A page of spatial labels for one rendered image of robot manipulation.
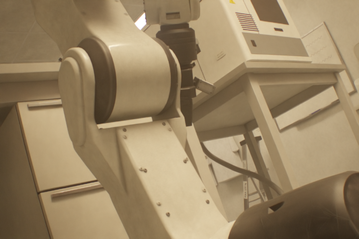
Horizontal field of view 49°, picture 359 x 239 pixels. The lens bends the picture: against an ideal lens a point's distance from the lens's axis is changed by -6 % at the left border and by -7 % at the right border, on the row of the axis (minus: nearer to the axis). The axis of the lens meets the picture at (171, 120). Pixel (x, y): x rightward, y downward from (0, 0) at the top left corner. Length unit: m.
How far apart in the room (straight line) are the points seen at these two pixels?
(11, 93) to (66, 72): 0.51
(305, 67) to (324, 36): 2.89
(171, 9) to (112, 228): 0.59
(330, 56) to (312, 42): 0.30
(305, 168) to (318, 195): 4.84
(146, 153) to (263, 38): 1.39
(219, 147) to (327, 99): 1.79
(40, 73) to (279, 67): 1.12
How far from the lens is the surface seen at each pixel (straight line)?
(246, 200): 5.26
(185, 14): 0.91
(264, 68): 1.81
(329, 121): 4.99
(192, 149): 1.37
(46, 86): 1.21
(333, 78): 2.45
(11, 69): 1.14
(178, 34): 0.90
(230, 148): 5.77
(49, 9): 0.82
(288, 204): 0.43
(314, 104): 5.05
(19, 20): 4.43
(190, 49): 0.91
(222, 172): 5.93
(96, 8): 0.77
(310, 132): 5.13
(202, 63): 1.97
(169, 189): 0.62
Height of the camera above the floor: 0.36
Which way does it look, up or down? 14 degrees up
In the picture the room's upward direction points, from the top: 20 degrees counter-clockwise
